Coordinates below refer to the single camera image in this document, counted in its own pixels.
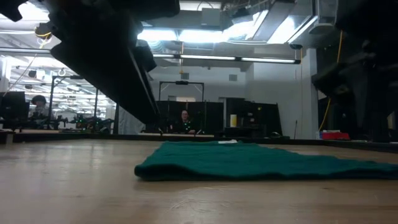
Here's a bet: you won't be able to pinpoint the person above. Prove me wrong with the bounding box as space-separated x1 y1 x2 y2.
170 109 197 135
29 95 50 121

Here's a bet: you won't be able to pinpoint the black partition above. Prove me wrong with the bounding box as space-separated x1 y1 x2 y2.
145 100 225 135
224 97 284 139

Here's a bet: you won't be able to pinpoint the black background robot arms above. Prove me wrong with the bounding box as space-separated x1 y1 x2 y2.
70 113 115 133

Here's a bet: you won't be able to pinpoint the bright ceiling light panel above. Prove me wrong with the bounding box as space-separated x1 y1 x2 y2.
136 27 225 44

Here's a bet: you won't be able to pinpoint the red box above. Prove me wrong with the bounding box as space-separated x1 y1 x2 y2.
320 131 351 141

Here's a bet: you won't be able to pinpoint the black background rig frame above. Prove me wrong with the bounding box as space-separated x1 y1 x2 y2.
48 74 100 130

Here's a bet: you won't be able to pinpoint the green microfiber towel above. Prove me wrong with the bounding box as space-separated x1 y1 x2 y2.
134 140 398 182

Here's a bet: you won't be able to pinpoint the black gantry frame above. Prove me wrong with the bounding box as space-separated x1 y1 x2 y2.
158 80 205 102

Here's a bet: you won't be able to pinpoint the grey ceiling box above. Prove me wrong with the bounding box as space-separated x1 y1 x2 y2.
200 7 222 27

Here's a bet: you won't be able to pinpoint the black aluminium table frame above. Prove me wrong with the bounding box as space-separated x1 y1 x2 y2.
0 130 398 154

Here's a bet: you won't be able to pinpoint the black monitor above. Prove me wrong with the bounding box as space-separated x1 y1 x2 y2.
0 91 29 131

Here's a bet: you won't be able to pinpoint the grey ceiling duct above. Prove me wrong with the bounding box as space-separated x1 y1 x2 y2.
248 9 320 45

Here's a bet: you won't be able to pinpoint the long ceiling light bar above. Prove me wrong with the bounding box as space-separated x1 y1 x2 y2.
152 53 302 65

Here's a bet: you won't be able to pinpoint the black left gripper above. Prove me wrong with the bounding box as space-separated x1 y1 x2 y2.
0 0 181 126

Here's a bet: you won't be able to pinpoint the yellow hanging cable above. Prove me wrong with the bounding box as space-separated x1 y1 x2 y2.
317 29 344 132

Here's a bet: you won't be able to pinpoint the white curtain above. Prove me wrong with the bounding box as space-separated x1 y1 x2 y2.
118 105 147 135

